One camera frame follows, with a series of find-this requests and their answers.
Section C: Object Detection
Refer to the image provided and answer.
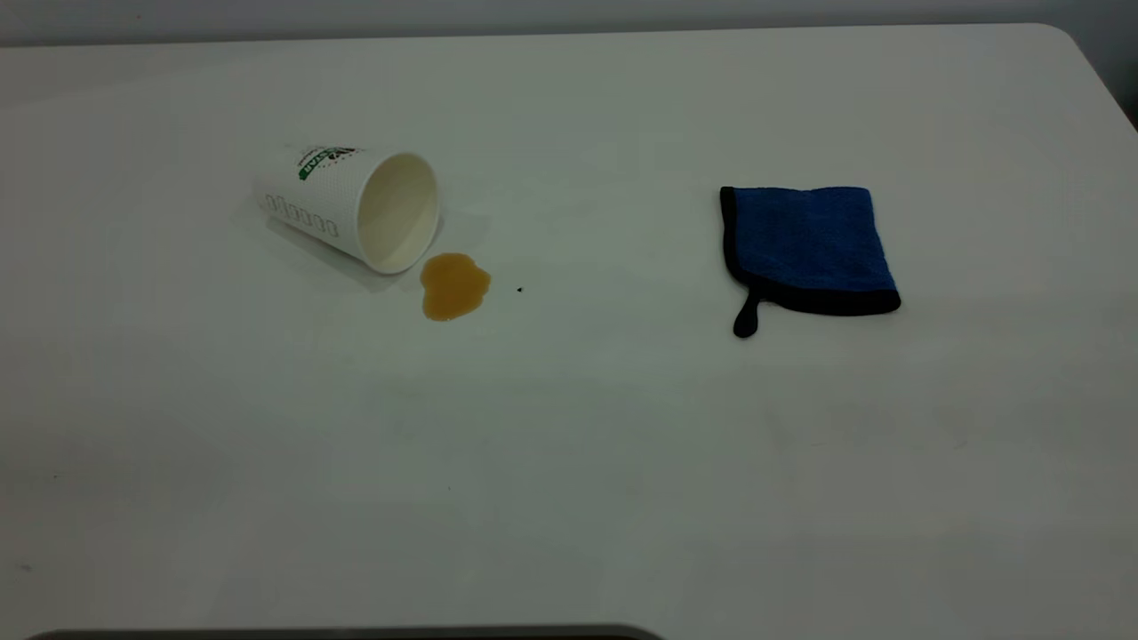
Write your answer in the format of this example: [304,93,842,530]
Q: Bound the blue cloth with black trim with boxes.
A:
[719,185,902,340]

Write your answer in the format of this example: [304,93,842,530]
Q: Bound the white paper coffee cup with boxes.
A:
[254,144,442,276]

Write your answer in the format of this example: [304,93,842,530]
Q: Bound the brown liquid spill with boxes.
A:
[420,252,492,322]

